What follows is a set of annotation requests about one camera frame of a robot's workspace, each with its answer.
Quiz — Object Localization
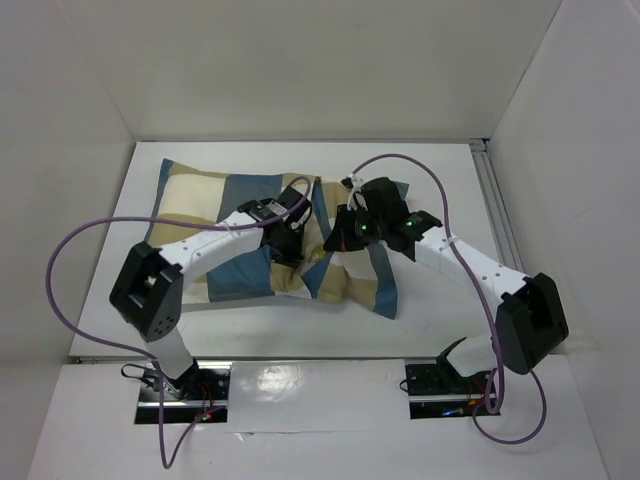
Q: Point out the blue beige plaid pillowcase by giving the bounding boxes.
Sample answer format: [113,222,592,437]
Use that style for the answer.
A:
[145,159,398,319]

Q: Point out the cream pillow with duck patch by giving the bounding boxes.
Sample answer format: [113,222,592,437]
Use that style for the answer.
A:
[307,245,326,264]

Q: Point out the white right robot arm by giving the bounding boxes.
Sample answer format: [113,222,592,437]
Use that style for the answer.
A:
[324,177,569,392]

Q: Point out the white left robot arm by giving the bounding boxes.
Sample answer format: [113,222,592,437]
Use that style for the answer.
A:
[109,189,312,399]

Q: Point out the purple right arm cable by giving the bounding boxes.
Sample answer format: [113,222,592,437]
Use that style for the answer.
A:
[349,152,548,446]

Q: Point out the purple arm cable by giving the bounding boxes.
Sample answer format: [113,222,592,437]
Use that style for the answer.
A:
[45,175,312,470]
[349,152,548,446]

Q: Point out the aluminium frame rail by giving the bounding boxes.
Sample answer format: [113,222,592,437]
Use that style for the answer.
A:
[469,137,551,356]

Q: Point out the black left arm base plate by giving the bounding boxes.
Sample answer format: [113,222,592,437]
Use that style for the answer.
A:
[120,361,232,425]

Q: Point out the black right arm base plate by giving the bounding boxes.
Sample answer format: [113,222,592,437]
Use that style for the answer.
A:
[399,359,489,420]

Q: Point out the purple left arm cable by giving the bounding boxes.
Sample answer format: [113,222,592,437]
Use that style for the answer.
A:
[45,175,312,470]

